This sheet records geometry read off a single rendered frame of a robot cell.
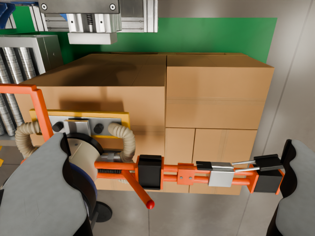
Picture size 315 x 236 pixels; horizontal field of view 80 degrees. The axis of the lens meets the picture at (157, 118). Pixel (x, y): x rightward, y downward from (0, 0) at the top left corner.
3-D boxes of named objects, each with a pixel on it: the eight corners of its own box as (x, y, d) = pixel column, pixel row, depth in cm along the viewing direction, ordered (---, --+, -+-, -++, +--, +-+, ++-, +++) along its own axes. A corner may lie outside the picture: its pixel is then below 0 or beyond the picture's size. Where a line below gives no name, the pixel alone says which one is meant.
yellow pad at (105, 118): (39, 132, 70) (30, 140, 65) (31, 107, 65) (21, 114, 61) (131, 136, 69) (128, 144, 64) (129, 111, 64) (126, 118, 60)
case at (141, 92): (76, 125, 127) (41, 165, 92) (62, 65, 109) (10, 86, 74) (165, 126, 124) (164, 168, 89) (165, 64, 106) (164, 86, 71)
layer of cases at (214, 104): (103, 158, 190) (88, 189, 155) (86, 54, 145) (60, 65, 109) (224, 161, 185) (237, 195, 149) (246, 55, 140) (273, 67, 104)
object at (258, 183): (244, 181, 62) (250, 193, 58) (249, 163, 59) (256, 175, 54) (270, 182, 62) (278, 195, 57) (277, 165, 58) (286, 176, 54)
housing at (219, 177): (205, 176, 62) (207, 187, 58) (207, 160, 59) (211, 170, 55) (226, 177, 62) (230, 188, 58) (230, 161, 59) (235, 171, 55)
